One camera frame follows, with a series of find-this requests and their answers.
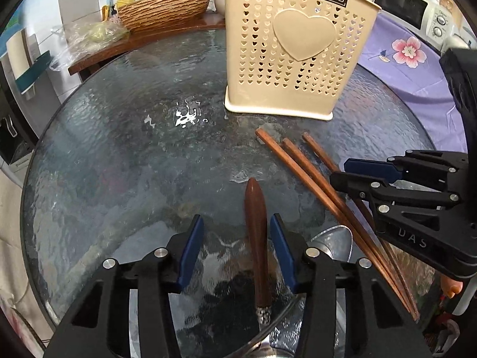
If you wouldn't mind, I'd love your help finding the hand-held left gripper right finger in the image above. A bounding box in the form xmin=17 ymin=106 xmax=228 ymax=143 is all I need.
xmin=270 ymin=214 xmax=429 ymax=358

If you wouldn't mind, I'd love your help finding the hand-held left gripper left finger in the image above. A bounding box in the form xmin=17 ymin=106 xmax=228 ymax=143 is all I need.
xmin=43 ymin=214 xmax=205 ymax=358

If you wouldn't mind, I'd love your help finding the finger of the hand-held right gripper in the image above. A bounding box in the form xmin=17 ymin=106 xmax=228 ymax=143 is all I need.
xmin=343 ymin=150 xmax=467 ymax=184
xmin=330 ymin=171 xmax=463 ymax=210

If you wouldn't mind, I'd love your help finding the wooden-handled spoon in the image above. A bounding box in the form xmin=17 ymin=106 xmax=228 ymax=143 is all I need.
xmin=242 ymin=178 xmax=295 ymax=358

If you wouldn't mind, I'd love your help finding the cream perforated utensil holder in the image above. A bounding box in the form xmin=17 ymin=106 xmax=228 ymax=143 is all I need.
xmin=224 ymin=0 xmax=382 ymax=122

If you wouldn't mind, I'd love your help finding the person's right hand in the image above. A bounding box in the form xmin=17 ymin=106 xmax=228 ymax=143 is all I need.
xmin=440 ymin=274 xmax=465 ymax=300

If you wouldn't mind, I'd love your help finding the purple floral cloth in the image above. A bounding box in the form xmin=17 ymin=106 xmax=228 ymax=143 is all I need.
xmin=356 ymin=12 xmax=477 ymax=181

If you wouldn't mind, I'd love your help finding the round glass table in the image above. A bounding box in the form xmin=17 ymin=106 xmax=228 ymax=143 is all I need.
xmin=20 ymin=26 xmax=436 ymax=358

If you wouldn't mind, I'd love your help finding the white kettle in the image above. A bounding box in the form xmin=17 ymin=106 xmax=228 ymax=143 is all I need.
xmin=443 ymin=33 xmax=471 ymax=51

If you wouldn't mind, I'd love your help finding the white microwave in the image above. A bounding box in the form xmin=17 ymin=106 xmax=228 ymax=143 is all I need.
xmin=374 ymin=0 xmax=457 ymax=51

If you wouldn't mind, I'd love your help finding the beige hanging cloth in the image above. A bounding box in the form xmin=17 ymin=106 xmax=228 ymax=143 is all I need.
xmin=0 ymin=179 xmax=53 ymax=344

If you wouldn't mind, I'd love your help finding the wooden counter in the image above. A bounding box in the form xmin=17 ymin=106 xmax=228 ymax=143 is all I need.
xmin=68 ymin=18 xmax=228 ymax=83

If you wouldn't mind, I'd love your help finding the grey water dispenser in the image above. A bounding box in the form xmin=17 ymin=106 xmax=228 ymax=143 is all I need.
xmin=0 ymin=60 xmax=38 ymax=166

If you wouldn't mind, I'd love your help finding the clear plastic bag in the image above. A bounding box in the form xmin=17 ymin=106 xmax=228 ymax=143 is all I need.
xmin=49 ymin=20 xmax=129 ymax=72

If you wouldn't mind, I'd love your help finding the brown ribbed sink basin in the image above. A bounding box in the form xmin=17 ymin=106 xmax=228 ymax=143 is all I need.
xmin=117 ymin=0 xmax=211 ymax=33

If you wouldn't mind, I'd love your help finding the white paper sleeve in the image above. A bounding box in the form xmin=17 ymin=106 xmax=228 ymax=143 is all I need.
xmin=7 ymin=30 xmax=40 ymax=83

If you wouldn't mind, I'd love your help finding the teal wall holder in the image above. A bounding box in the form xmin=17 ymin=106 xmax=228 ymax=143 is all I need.
xmin=17 ymin=50 xmax=53 ymax=99

